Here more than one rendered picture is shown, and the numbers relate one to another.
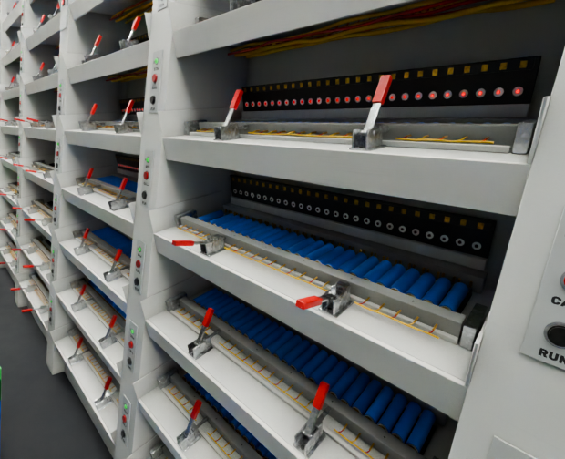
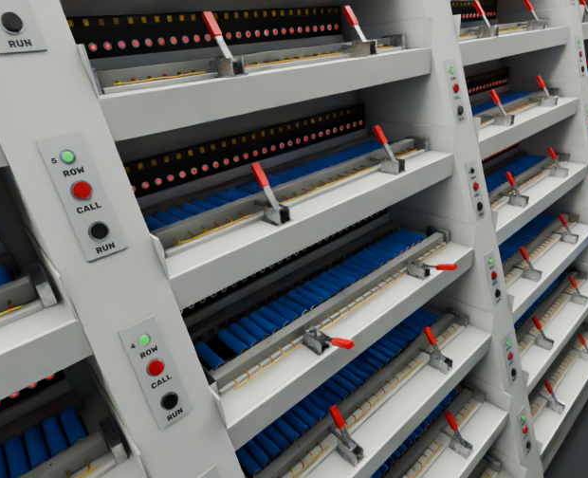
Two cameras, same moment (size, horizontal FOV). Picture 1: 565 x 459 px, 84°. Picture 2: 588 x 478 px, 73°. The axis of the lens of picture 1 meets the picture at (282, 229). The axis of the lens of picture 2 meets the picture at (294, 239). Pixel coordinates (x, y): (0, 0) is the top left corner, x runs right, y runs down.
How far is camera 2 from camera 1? 0.77 m
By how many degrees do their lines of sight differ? 73
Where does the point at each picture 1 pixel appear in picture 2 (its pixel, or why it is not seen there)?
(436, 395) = (467, 264)
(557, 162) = (457, 149)
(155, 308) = not seen: outside the picture
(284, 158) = (365, 201)
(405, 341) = (447, 256)
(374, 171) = (413, 181)
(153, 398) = not seen: outside the picture
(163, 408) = not seen: outside the picture
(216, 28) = (218, 95)
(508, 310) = (468, 209)
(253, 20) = (277, 88)
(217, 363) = (371, 432)
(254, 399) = (411, 398)
